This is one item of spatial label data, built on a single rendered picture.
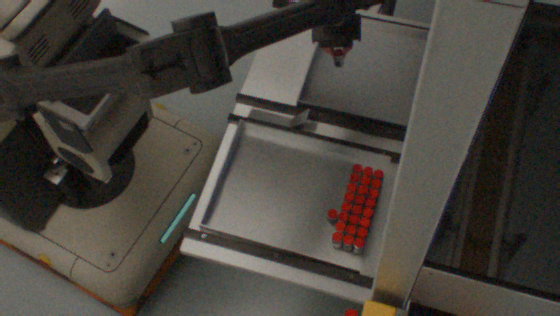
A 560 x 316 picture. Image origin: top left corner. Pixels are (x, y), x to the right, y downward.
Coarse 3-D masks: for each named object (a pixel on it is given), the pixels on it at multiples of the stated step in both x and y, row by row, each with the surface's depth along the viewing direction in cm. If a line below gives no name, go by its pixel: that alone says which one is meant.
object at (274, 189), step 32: (256, 128) 150; (224, 160) 145; (256, 160) 149; (288, 160) 148; (320, 160) 148; (352, 160) 147; (384, 160) 145; (224, 192) 146; (256, 192) 145; (288, 192) 145; (320, 192) 144; (224, 224) 142; (256, 224) 142; (288, 224) 141; (320, 224) 141; (320, 256) 138; (352, 256) 138
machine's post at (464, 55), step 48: (480, 0) 50; (528, 0) 49; (432, 48) 57; (480, 48) 55; (432, 96) 63; (480, 96) 61; (432, 144) 70; (432, 192) 80; (384, 240) 98; (384, 288) 117
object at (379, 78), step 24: (384, 24) 160; (336, 48) 161; (360, 48) 161; (384, 48) 160; (408, 48) 160; (312, 72) 158; (336, 72) 158; (360, 72) 158; (384, 72) 157; (408, 72) 157; (312, 96) 155; (336, 96) 155; (360, 96) 155; (384, 96) 154; (408, 96) 154; (360, 120) 150; (384, 120) 148; (408, 120) 151
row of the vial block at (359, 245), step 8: (376, 176) 140; (376, 184) 140; (368, 192) 139; (376, 192) 139; (368, 200) 138; (376, 200) 140; (368, 208) 137; (368, 216) 136; (360, 224) 136; (368, 224) 136; (360, 232) 135; (368, 232) 139; (360, 240) 134; (360, 248) 134
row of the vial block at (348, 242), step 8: (368, 168) 141; (368, 176) 141; (360, 184) 141; (368, 184) 140; (360, 192) 139; (360, 200) 138; (352, 208) 137; (360, 208) 137; (352, 216) 137; (360, 216) 139; (352, 224) 136; (352, 232) 135; (344, 240) 134; (352, 240) 134; (344, 248) 137; (352, 248) 137
